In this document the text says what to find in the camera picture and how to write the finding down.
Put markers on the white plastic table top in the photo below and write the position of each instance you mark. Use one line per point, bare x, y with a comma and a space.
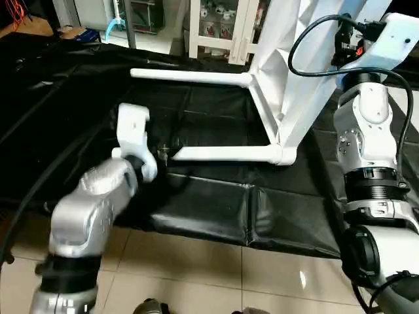
288, 65

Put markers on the white plastic table leg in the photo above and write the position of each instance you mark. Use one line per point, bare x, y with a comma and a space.
190, 76
229, 154

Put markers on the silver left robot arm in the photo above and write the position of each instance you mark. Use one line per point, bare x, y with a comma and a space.
91, 209

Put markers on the black work mat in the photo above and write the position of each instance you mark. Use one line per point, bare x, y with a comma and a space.
216, 209

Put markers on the white flat board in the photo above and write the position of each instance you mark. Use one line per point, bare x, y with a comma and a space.
409, 118

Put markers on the white glass-door cabinet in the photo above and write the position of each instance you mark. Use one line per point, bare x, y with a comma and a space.
219, 29

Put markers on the black metal pole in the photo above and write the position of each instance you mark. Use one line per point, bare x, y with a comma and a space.
130, 26

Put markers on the blue plastic tool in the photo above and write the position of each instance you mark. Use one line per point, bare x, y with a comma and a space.
114, 26

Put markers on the brown cardboard box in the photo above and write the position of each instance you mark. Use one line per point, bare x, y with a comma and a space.
82, 34

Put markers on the flat brown cardboard sheet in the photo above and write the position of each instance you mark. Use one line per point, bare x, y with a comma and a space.
29, 27

